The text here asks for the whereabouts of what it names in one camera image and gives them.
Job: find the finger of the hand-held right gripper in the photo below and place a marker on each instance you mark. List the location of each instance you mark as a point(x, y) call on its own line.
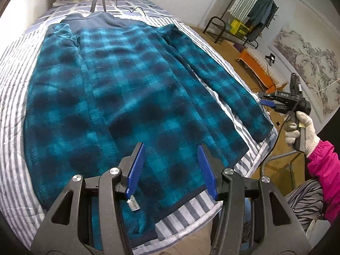
point(266, 95)
point(267, 103)

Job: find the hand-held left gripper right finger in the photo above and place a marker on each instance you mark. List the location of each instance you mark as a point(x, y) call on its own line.
point(208, 170)

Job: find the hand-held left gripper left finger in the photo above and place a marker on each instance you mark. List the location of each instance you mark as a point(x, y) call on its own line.
point(136, 164)

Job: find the teal plaid fleece jacket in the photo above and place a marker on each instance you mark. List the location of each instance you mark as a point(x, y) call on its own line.
point(119, 98)

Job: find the person's right forearm pink sleeve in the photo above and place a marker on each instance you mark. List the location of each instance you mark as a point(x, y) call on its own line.
point(326, 170)

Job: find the dark green hanging clothes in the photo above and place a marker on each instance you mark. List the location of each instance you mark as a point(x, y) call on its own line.
point(261, 10)

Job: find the black clothes rack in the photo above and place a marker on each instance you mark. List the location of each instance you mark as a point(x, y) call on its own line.
point(276, 8)

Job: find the person's right hand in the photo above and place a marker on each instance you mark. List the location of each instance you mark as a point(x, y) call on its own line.
point(309, 130)

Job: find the orange bench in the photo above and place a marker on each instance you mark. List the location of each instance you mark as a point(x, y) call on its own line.
point(255, 63)

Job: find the small black device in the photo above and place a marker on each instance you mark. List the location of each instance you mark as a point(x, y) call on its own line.
point(271, 59)

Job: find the grey metal tube stand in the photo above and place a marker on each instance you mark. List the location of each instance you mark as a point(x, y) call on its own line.
point(292, 172)

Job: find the yellow crate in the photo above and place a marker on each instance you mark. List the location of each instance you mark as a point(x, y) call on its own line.
point(240, 28)

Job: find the white striped hanging cloth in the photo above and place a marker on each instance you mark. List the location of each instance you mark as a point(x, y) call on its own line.
point(244, 1)

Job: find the person's leg zebra pants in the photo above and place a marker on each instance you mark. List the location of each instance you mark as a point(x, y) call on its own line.
point(302, 199)

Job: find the blue white striped quilt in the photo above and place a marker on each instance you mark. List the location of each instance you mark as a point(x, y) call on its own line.
point(16, 85)

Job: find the blue checked bed sheet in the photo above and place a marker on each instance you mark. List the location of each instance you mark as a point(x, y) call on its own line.
point(148, 9)

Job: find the landscape wall painting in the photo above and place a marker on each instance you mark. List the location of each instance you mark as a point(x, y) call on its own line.
point(305, 58)

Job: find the black metal tube frame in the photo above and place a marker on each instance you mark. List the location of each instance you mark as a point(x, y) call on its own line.
point(212, 18)

